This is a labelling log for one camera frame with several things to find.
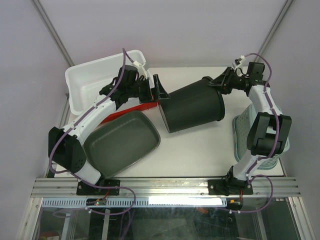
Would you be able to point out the aluminium frame post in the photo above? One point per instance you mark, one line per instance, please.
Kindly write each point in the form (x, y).
(52, 31)
(270, 18)

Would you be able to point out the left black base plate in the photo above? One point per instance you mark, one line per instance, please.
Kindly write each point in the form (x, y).
(100, 188)

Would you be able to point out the red plastic tray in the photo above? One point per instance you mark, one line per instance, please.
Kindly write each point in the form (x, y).
(135, 110)

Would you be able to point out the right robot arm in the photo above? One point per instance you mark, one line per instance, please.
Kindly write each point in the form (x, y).
(268, 134)

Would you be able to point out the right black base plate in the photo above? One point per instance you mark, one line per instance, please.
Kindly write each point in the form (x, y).
(222, 188)

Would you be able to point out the large white plastic tub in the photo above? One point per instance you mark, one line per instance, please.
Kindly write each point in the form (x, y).
(84, 81)

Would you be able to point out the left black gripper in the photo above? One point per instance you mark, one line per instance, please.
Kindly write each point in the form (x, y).
(160, 92)

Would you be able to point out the grey slotted cable duct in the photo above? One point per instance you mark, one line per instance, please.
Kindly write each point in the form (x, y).
(139, 202)

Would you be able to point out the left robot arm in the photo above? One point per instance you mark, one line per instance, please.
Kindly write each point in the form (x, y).
(65, 145)

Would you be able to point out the left aluminium frame post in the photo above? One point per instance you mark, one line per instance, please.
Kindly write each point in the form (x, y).
(52, 31)

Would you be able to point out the aluminium mounting rail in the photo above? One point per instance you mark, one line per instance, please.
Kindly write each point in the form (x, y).
(281, 187)

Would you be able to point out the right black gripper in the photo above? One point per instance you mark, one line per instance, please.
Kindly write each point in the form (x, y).
(224, 80)

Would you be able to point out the black ribbed waste bin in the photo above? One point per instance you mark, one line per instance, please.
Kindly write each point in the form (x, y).
(192, 105)

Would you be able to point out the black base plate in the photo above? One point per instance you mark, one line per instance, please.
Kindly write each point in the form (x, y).
(100, 188)
(222, 188)

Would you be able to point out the dark grey shallow tray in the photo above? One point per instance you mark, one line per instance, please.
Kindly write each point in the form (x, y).
(121, 143)

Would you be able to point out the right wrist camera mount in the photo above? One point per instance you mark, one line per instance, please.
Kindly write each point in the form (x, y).
(238, 63)

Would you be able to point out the right aluminium frame post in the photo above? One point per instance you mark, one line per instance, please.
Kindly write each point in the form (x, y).
(270, 18)

